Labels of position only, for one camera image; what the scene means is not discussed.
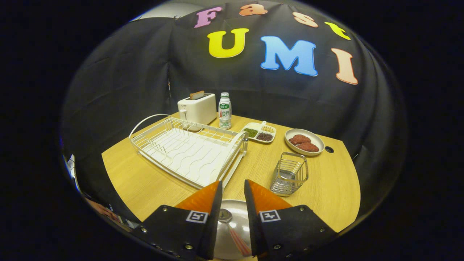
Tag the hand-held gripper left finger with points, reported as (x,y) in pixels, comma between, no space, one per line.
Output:
(214,224)

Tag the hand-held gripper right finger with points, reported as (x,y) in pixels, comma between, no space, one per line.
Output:
(253,232)

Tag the white divided dish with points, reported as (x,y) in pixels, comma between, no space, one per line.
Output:
(253,125)

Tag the beige plate with meat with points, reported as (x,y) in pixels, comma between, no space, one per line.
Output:
(318,139)

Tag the pile of dark red beans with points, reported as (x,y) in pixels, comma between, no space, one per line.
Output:
(264,137)

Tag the pile of green beans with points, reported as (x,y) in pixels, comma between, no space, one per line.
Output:
(251,132)

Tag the red meat piece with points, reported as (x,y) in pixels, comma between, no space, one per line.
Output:
(308,147)
(299,139)

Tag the pile of yellow soybeans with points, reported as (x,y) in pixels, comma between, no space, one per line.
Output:
(268,129)

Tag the white bottle with green label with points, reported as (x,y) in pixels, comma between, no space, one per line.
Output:
(225,112)

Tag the white toaster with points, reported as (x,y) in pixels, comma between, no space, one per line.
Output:
(199,108)

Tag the brown bread slice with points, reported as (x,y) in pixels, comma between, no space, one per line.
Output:
(197,95)

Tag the black backdrop cloth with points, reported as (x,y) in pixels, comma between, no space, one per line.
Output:
(127,90)

